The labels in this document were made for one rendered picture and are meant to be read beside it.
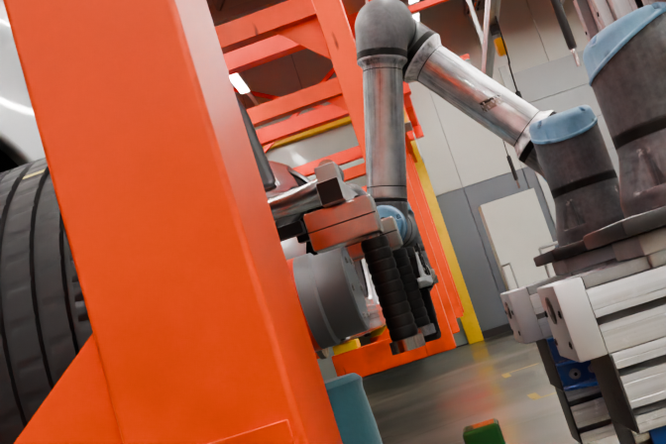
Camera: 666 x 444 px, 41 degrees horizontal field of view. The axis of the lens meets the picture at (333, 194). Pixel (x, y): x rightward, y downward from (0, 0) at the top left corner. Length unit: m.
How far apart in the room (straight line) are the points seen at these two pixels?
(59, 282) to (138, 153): 0.30
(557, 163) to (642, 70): 0.51
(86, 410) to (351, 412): 0.41
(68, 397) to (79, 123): 0.25
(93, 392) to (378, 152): 0.91
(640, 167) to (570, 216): 0.49
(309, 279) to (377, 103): 0.49
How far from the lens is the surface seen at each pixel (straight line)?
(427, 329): 1.44
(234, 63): 7.78
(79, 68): 0.85
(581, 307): 1.03
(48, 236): 1.12
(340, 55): 5.19
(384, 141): 1.62
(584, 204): 1.55
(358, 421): 1.15
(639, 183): 1.08
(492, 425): 0.95
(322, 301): 1.24
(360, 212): 1.10
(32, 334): 1.08
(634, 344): 1.04
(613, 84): 1.10
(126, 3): 0.85
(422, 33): 1.77
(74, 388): 0.85
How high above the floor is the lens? 0.80
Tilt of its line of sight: 9 degrees up
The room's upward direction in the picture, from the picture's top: 18 degrees counter-clockwise
